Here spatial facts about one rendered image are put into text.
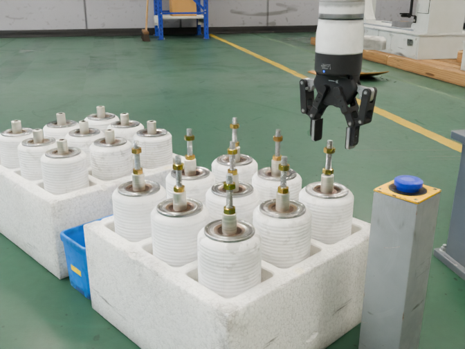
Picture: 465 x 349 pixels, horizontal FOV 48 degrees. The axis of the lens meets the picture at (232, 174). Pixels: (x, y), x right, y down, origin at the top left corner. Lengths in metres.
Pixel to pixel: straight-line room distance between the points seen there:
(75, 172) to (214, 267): 0.50
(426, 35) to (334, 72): 3.41
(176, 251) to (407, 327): 0.37
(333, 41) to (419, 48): 3.40
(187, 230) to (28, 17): 6.51
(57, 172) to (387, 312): 0.71
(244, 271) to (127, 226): 0.26
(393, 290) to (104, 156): 0.69
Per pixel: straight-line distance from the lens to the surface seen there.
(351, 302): 0.98
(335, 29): 0.84
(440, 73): 3.84
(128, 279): 0.91
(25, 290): 1.19
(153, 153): 1.27
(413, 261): 0.80
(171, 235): 0.83
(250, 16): 7.41
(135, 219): 0.92
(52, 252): 1.18
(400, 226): 0.78
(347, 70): 0.85
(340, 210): 0.91
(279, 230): 0.82
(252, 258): 0.76
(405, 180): 0.79
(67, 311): 1.09
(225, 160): 1.08
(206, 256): 0.76
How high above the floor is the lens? 0.59
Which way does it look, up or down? 20 degrees down
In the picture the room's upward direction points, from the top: straight up
